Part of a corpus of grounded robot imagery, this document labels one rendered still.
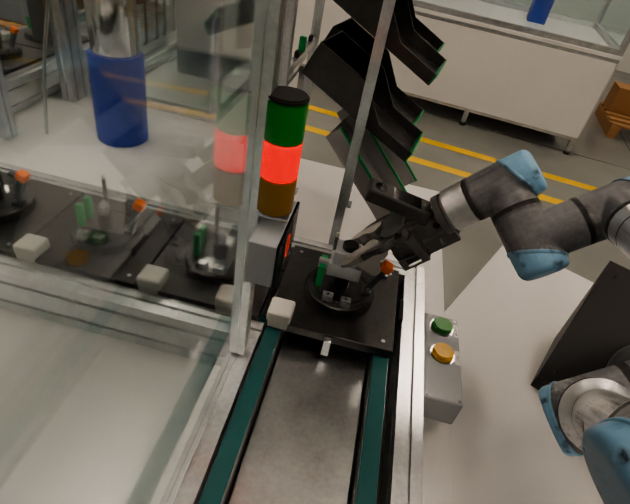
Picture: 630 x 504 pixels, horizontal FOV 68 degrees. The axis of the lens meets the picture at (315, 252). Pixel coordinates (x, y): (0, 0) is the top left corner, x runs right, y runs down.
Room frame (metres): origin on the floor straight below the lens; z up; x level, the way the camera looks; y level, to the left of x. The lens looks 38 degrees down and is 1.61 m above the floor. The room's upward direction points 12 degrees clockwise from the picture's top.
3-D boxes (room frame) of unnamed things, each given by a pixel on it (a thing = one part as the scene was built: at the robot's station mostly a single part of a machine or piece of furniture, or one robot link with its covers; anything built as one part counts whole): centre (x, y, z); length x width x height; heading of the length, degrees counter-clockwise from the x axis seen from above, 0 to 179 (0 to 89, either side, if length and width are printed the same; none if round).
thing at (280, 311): (0.62, 0.04, 0.97); 0.05 x 0.05 x 0.04; 86
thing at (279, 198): (0.53, 0.07, 1.29); 0.05 x 0.05 x 0.05
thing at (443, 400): (0.61, -0.27, 0.93); 0.21 x 0.07 x 0.06; 176
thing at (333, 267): (0.71, -0.05, 1.06); 0.08 x 0.04 x 0.07; 86
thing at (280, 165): (0.53, 0.07, 1.34); 0.05 x 0.05 x 0.05
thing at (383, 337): (0.71, -0.06, 0.96); 0.24 x 0.24 x 0.02; 86
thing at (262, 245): (0.53, 0.07, 1.29); 0.12 x 0.05 x 0.25; 176
